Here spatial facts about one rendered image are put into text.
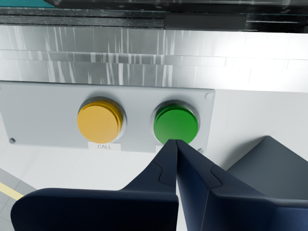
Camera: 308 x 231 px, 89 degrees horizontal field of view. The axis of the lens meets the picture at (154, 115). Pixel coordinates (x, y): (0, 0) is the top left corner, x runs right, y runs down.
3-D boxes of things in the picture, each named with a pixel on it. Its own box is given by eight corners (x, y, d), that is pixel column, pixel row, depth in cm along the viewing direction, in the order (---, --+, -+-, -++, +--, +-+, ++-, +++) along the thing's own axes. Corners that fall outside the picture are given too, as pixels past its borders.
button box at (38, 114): (194, 132, 22) (206, 158, 16) (46, 125, 22) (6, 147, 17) (201, 81, 19) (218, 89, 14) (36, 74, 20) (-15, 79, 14)
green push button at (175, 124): (191, 140, 16) (195, 150, 14) (153, 137, 16) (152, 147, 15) (196, 102, 15) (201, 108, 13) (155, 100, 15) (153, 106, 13)
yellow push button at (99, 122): (125, 136, 17) (120, 145, 15) (88, 134, 17) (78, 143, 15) (124, 99, 15) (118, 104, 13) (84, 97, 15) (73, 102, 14)
